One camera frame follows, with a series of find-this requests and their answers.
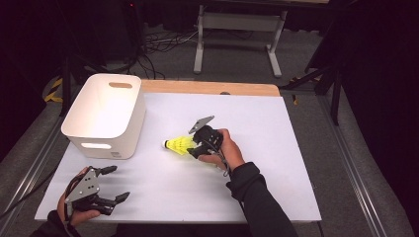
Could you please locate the white table mat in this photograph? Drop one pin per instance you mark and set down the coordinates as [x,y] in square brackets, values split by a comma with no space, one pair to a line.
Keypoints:
[184,194]

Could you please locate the yellow black floor tape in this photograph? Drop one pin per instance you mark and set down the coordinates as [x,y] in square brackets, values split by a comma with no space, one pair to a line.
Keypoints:
[54,90]
[294,98]

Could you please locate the person's right hand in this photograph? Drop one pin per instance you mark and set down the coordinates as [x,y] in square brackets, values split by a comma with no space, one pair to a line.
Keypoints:
[230,151]

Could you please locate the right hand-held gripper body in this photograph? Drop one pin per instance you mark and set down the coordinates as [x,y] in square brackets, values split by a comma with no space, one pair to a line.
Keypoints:
[207,136]

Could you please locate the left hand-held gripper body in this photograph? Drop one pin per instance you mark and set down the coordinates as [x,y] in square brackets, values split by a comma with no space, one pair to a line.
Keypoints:
[84,189]

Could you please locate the grey metal desk frame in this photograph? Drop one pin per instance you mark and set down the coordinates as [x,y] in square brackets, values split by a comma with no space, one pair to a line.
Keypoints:
[237,22]

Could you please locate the wooden table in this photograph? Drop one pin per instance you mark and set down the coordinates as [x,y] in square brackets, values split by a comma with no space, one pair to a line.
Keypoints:
[210,87]

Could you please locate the person's left hand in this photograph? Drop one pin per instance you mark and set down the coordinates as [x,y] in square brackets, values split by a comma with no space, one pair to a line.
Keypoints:
[80,217]

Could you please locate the white plastic storage bin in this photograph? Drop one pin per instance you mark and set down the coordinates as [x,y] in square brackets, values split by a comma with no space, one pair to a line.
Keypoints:
[102,108]

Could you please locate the grey metal floor rail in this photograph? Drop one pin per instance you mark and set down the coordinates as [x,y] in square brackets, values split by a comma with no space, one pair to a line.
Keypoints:
[29,171]
[352,171]

